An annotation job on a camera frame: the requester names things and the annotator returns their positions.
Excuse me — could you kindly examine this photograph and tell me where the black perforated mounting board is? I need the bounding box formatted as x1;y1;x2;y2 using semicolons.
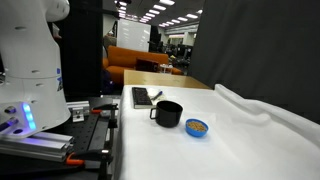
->
50;114;108;152

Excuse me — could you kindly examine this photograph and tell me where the orange handled clamp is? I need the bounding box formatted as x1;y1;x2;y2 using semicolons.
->
65;149;113;180
91;103;118;129

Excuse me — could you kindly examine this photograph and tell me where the blue bowl of cereal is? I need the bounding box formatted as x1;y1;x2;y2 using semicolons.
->
185;119;208;137

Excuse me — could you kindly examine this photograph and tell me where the white tablecloth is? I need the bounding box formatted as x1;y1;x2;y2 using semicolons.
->
116;85;320;180

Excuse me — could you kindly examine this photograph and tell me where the white whiteboard panel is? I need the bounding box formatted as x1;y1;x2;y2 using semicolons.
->
117;19;151;52

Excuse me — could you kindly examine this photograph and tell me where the orange handled clamp far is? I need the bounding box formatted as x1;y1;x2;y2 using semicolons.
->
91;103;118;129

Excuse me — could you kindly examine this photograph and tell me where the black cup with handle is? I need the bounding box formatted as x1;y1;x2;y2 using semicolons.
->
149;101;183;128

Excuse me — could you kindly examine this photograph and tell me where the orange sofa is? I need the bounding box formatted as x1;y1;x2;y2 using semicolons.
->
102;46;169;85

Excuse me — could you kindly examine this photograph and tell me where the orange handled clamp near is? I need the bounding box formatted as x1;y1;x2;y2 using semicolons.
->
65;149;113;180

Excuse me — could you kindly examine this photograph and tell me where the dark grey curtain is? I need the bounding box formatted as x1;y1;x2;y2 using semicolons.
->
188;0;320;123

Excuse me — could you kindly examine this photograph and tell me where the grey pen with blue cap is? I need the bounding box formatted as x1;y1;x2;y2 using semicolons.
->
151;91;163;100

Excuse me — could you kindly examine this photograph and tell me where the small aluminium bracket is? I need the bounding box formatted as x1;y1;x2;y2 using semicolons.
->
67;101;90;123

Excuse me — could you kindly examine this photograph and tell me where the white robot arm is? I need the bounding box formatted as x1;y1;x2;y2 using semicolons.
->
0;0;70;139

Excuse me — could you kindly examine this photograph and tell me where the aluminium extrusion rail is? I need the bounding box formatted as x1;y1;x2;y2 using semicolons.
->
0;132;74;162

